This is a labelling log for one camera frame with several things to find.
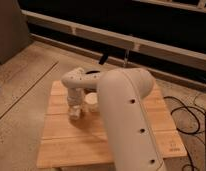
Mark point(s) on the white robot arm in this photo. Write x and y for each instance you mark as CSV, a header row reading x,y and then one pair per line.
x,y
120,94

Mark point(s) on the small white bottle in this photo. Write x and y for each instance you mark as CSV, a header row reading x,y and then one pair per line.
x,y
75,112

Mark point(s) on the black table leg stub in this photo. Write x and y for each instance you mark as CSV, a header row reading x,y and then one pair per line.
x,y
103,59

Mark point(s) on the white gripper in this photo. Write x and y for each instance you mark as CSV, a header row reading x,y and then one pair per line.
x,y
75,97

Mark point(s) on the wooden table board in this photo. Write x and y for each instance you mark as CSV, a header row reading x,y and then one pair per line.
x,y
84,142

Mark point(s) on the white metal rail frame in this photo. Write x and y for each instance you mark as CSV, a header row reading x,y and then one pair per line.
x,y
172,34

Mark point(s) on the grey cabinet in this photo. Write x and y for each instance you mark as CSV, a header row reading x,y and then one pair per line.
x,y
14,32

